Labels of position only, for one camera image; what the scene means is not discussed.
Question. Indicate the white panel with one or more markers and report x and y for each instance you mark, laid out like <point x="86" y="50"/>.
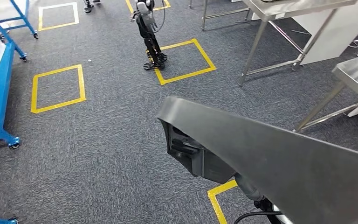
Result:
<point x="336" y="34"/>

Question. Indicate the stainless steel table frame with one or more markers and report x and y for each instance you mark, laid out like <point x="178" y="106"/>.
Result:
<point x="204" y="15"/>

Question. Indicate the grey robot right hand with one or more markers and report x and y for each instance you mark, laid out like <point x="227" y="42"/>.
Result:
<point x="248" y="188"/>

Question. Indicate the yellow floor tape square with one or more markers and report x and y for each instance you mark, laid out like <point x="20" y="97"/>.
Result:
<point x="34" y="92"/>
<point x="40" y="18"/>

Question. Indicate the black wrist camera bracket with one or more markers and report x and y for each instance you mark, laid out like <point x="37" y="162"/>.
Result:
<point x="265" y="207"/>

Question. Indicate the person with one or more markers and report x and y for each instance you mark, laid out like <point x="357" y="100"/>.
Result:
<point x="88" y="7"/>

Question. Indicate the black plastic car part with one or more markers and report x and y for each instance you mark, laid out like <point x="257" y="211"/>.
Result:
<point x="274" y="160"/>

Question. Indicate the black humanoid robot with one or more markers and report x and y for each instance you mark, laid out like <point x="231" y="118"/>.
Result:
<point x="150" y="40"/>

